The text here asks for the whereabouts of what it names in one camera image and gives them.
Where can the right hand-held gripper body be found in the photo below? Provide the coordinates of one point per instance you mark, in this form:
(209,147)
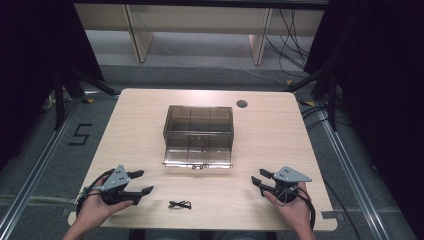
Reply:
(289,178)

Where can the black metal stand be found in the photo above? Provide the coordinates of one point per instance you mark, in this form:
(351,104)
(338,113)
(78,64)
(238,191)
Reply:
(331,100)
(60,100)

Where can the metal floor rail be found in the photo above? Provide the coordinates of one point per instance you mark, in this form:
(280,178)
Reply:
(36,163)
(353,176)

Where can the transparent brown plastic box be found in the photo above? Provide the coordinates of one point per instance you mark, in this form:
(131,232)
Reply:
(198,136)

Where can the person's right hand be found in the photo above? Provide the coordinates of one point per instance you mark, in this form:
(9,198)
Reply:
(293,211)

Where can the dark round table grommet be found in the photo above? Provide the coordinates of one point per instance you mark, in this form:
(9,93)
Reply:
(242,103)

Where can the yellow black tape piece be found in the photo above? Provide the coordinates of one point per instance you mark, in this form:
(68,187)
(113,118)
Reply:
(88,100)
(308,103)

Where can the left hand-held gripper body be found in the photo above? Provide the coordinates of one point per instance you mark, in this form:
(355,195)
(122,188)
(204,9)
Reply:
(115,180)

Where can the person's left hand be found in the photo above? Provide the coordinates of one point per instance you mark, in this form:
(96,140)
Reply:
(96,208)

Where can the grey tape strip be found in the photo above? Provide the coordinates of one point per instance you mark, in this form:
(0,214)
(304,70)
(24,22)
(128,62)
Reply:
(329,215)

